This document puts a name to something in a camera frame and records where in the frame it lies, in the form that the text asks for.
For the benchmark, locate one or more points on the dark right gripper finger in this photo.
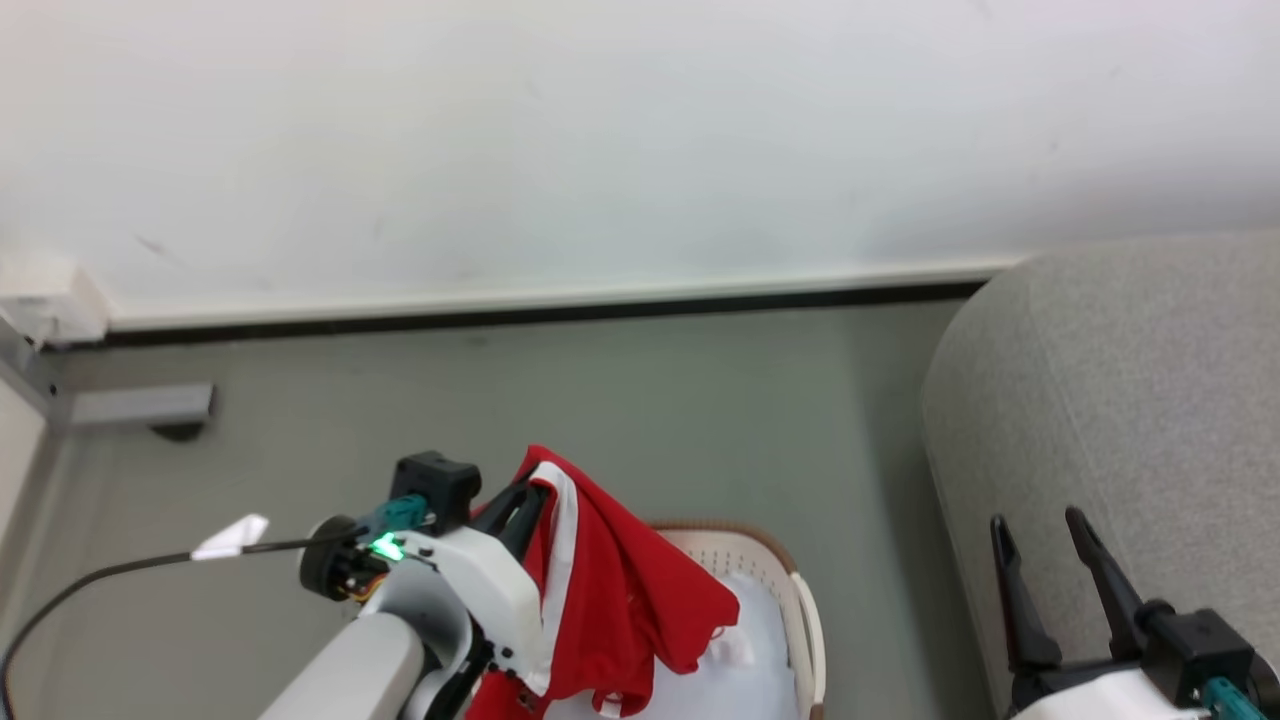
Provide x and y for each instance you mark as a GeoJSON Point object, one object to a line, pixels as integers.
{"type": "Point", "coordinates": [1020, 600]}
{"type": "Point", "coordinates": [1105, 580]}

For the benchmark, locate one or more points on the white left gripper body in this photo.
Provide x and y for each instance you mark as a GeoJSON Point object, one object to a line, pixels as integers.
{"type": "Point", "coordinates": [480, 585]}

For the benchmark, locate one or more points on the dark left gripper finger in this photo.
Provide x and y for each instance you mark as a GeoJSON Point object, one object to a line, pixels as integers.
{"type": "Point", "coordinates": [527, 525]}
{"type": "Point", "coordinates": [500, 507]}

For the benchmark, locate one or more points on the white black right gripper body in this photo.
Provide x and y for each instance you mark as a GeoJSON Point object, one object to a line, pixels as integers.
{"type": "Point", "coordinates": [1090, 690]}

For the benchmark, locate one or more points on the red garment with white stripe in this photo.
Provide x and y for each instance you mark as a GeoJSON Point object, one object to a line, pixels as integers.
{"type": "Point", "coordinates": [610, 590]}

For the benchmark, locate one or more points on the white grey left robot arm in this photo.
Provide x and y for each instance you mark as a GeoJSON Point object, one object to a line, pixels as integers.
{"type": "Point", "coordinates": [350, 670]}

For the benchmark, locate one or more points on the white laundry basket brown rim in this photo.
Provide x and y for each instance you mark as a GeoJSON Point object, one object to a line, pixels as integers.
{"type": "Point", "coordinates": [770, 570]}

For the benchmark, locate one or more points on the grey fabric sofa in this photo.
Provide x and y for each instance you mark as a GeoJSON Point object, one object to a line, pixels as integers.
{"type": "Point", "coordinates": [1120, 420]}

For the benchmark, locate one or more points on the white corner trunking box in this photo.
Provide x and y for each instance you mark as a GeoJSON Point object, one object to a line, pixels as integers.
{"type": "Point", "coordinates": [50, 300]}

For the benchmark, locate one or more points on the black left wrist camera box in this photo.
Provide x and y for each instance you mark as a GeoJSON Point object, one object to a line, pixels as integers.
{"type": "Point", "coordinates": [437, 485]}

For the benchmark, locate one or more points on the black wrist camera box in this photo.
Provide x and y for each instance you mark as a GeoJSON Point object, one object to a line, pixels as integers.
{"type": "Point", "coordinates": [1205, 645]}
{"type": "Point", "coordinates": [437, 485]}

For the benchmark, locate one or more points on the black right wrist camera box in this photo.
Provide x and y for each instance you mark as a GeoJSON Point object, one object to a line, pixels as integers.
{"type": "Point", "coordinates": [1205, 645]}

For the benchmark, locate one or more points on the white wall baseboard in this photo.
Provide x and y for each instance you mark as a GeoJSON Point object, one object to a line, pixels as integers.
{"type": "Point", "coordinates": [560, 295]}

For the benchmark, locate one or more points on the grey metal frame foot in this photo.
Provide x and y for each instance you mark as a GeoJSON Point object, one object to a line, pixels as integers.
{"type": "Point", "coordinates": [120, 405]}

